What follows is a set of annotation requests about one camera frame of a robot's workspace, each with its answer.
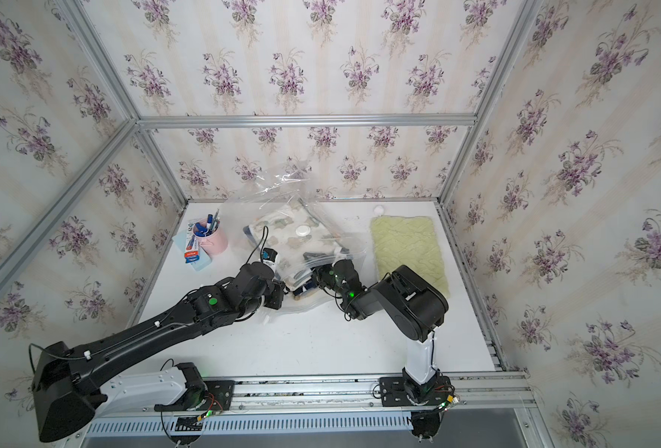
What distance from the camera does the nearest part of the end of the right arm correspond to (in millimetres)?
732

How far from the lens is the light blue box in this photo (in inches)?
39.4

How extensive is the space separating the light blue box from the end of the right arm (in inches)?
17.9
